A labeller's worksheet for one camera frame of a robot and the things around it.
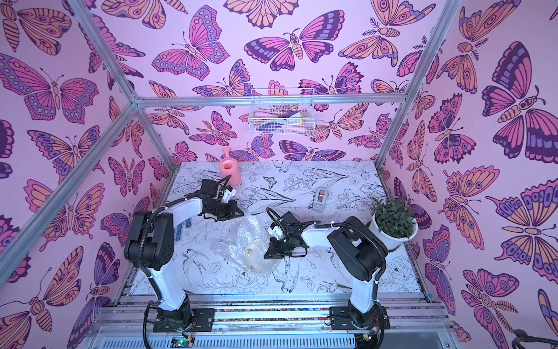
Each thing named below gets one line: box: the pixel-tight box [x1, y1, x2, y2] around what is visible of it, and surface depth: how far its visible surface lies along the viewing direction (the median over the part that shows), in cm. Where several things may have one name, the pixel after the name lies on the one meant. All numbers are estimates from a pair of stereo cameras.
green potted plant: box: [369, 197, 419, 251], surface depth 81 cm
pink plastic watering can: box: [218, 147, 242, 189], surface depth 108 cm
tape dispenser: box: [312, 187, 328, 214], surface depth 104 cm
